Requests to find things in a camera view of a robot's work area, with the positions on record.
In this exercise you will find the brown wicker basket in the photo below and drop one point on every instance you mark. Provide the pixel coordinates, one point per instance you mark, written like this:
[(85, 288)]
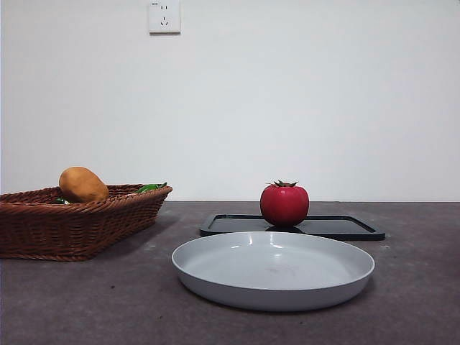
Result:
[(72, 230)]

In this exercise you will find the brown potato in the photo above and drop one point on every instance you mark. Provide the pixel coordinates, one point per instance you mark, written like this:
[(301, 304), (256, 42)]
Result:
[(82, 185)]

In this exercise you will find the white round plate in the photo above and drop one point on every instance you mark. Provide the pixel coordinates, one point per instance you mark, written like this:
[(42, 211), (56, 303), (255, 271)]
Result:
[(273, 273)]

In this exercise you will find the white wall socket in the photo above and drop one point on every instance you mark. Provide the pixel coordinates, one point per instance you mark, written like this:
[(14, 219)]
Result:
[(164, 18)]

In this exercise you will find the red tomato with green stem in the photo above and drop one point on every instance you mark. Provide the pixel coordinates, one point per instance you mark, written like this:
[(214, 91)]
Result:
[(284, 205)]

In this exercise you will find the black rectangular tray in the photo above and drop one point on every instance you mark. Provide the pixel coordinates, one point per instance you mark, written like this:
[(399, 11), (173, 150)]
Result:
[(334, 226)]

